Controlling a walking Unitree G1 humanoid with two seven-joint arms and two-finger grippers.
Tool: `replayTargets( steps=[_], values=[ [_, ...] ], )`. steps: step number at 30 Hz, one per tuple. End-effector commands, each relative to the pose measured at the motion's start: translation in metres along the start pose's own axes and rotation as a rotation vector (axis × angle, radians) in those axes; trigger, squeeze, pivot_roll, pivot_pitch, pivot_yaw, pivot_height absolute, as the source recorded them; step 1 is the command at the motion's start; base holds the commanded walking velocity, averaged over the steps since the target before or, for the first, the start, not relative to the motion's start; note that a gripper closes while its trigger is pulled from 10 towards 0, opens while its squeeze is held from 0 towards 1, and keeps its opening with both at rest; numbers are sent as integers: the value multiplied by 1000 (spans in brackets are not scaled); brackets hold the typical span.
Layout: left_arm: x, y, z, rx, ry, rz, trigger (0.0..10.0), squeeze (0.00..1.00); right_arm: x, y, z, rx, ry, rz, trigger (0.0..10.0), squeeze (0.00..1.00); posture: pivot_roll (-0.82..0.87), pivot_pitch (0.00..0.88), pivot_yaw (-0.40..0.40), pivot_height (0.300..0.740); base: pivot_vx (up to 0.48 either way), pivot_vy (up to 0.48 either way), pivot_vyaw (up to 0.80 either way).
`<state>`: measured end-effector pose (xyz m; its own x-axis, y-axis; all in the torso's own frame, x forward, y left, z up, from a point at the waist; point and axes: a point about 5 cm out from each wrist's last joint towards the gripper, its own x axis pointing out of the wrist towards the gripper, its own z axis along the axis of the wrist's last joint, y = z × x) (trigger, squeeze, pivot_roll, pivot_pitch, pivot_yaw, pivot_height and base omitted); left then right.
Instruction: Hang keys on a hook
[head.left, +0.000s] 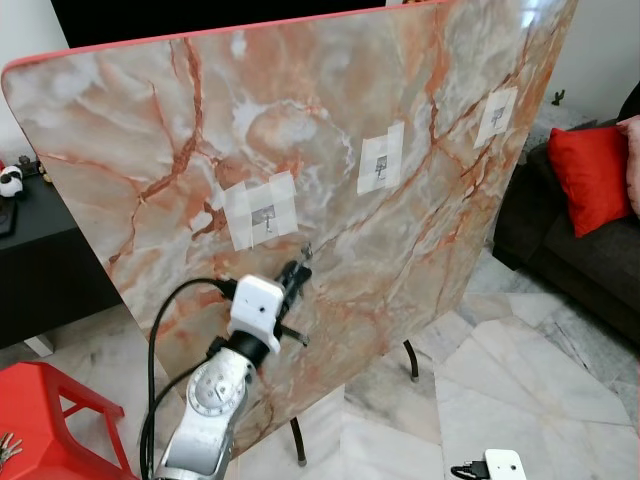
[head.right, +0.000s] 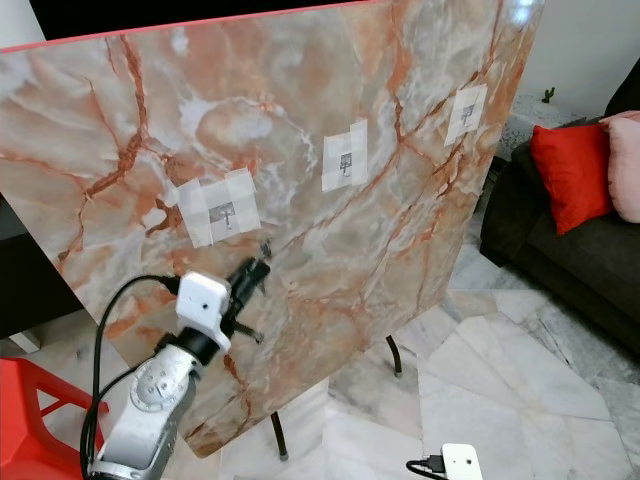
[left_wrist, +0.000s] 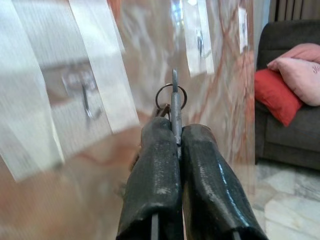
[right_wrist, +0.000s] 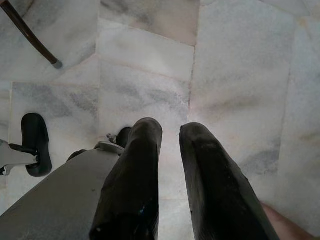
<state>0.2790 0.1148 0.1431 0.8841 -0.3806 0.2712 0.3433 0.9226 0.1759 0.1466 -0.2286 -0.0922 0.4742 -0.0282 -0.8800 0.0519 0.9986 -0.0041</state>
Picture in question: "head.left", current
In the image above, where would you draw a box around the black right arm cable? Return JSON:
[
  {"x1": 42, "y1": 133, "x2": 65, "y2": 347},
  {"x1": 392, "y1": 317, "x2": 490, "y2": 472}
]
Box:
[{"x1": 449, "y1": 459, "x2": 489, "y2": 480}]

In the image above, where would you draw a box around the pink cushion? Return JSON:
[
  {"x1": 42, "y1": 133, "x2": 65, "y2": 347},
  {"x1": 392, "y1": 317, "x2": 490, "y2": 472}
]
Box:
[{"x1": 617, "y1": 114, "x2": 640, "y2": 217}]

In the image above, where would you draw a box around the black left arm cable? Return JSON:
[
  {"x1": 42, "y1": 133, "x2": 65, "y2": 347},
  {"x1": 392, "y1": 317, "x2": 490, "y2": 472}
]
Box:
[{"x1": 137, "y1": 277, "x2": 242, "y2": 480}]

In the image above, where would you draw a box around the red cushion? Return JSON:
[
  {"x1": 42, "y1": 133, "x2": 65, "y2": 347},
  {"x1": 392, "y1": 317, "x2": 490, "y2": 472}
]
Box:
[{"x1": 546, "y1": 124, "x2": 634, "y2": 239}]

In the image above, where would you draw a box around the small panda toy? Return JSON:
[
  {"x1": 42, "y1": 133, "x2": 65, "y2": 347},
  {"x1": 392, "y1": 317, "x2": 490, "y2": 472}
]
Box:
[{"x1": 0, "y1": 164, "x2": 27, "y2": 200}]

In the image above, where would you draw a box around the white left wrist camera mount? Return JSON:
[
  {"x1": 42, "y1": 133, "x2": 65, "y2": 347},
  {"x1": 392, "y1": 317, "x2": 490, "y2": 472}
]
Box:
[{"x1": 227, "y1": 274, "x2": 289, "y2": 342}]

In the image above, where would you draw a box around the marble pattern folding table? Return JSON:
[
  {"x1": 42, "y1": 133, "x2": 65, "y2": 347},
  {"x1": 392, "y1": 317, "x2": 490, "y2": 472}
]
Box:
[{"x1": 0, "y1": 0, "x2": 582, "y2": 469}]

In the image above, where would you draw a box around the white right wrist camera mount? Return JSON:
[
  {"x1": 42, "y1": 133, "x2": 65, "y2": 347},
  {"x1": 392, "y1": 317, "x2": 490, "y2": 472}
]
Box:
[{"x1": 484, "y1": 448, "x2": 528, "y2": 480}]

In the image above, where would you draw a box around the red plastic stool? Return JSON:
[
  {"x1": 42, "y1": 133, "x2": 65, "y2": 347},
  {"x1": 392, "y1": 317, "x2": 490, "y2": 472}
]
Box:
[{"x1": 0, "y1": 361, "x2": 137, "y2": 480}]

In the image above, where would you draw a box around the bunch of keys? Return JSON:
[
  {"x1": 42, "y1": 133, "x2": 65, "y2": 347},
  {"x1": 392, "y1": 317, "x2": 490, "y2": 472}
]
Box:
[{"x1": 0, "y1": 432, "x2": 24, "y2": 474}]

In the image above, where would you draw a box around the dark fabric sofa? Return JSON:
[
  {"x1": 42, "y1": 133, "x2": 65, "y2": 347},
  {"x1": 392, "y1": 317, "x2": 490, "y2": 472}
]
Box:
[{"x1": 492, "y1": 84, "x2": 640, "y2": 327}]

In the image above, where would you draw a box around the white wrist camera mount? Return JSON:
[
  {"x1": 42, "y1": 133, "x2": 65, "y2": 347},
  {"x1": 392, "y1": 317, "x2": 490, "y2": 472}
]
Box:
[
  {"x1": 227, "y1": 274, "x2": 289, "y2": 342},
  {"x1": 484, "y1": 448, "x2": 528, "y2": 480}
]

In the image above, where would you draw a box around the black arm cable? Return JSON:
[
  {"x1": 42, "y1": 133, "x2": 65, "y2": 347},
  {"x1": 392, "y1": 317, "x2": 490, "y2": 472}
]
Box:
[
  {"x1": 137, "y1": 277, "x2": 242, "y2": 480},
  {"x1": 449, "y1": 459, "x2": 489, "y2": 480}
]

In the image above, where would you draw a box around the white lace covered side table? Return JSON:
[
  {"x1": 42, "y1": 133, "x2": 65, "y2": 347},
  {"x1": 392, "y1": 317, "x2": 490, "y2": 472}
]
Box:
[{"x1": 519, "y1": 94, "x2": 627, "y2": 167}]

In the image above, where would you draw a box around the taped adhesive wall hook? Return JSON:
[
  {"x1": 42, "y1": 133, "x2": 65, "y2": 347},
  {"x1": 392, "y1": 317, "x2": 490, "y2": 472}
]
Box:
[
  {"x1": 221, "y1": 169, "x2": 300, "y2": 252},
  {"x1": 473, "y1": 86, "x2": 520, "y2": 150},
  {"x1": 356, "y1": 121, "x2": 407, "y2": 197}
]

